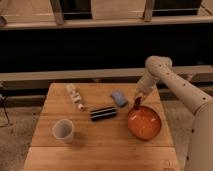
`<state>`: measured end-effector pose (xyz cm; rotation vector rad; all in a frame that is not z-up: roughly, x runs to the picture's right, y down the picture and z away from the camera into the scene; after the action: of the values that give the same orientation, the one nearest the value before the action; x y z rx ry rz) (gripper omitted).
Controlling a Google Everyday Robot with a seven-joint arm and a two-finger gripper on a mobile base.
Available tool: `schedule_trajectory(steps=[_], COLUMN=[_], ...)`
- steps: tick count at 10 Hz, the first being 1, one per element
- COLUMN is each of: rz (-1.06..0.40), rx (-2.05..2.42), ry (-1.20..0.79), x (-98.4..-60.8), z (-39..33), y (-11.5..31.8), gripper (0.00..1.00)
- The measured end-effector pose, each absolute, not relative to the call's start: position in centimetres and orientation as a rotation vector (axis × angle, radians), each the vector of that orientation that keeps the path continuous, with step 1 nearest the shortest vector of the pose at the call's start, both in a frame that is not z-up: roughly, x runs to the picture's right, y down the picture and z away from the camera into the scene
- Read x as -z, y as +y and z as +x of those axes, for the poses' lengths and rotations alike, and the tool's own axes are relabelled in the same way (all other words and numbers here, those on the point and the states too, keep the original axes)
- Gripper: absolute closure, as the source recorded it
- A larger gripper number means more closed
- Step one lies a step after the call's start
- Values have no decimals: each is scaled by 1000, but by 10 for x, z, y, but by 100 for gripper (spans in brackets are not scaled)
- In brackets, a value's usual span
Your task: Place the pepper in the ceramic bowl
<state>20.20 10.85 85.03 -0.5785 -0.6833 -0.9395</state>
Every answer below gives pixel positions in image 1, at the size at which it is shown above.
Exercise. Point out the red pepper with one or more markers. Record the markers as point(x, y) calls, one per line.
point(137, 103)

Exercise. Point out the metal railing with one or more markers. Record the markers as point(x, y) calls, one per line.
point(56, 14)

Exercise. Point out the wooden table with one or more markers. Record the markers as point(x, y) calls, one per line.
point(105, 145)

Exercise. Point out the white plastic bottle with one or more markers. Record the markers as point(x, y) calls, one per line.
point(75, 96)

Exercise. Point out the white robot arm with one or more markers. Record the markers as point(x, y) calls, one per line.
point(199, 103)

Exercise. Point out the black rectangular box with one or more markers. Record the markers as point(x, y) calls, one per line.
point(103, 113)

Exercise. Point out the blue sponge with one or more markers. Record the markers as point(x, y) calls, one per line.
point(119, 98)

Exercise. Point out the orange ceramic bowl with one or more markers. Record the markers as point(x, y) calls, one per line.
point(144, 123)

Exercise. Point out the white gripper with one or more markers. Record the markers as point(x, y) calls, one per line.
point(144, 87)

